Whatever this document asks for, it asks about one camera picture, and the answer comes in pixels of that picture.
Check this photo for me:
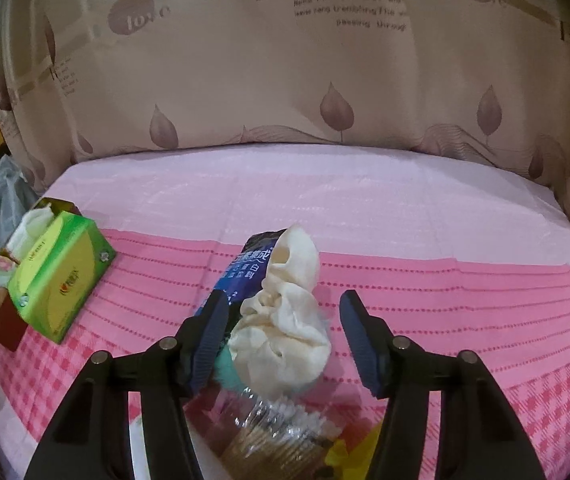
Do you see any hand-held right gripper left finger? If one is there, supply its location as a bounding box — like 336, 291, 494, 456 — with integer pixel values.
24, 290, 230, 480

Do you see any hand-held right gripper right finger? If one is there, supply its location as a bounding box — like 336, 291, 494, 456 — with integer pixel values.
340, 290, 548, 480

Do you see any pastel wrapper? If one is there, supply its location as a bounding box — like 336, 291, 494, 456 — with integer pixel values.
0, 254, 18, 288

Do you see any gold tin box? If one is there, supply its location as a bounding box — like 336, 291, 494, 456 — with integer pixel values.
0, 197, 80, 353

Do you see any cream cloth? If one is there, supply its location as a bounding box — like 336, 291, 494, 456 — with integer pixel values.
227, 225, 330, 397

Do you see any cotton swab pack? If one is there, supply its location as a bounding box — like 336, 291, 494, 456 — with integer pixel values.
210, 385, 346, 480

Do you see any yellow soft item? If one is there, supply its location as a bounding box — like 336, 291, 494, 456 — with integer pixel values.
325, 425, 383, 480

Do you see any dark blue packet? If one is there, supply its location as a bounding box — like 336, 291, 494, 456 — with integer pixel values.
195, 230, 288, 321

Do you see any green tissue box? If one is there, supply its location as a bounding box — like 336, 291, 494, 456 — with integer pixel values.
7, 211, 117, 345

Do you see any pink checked bedsheet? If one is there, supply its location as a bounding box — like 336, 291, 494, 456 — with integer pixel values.
0, 142, 570, 480

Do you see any beige leaf-print curtain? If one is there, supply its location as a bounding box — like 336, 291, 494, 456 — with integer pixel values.
0, 0, 570, 241

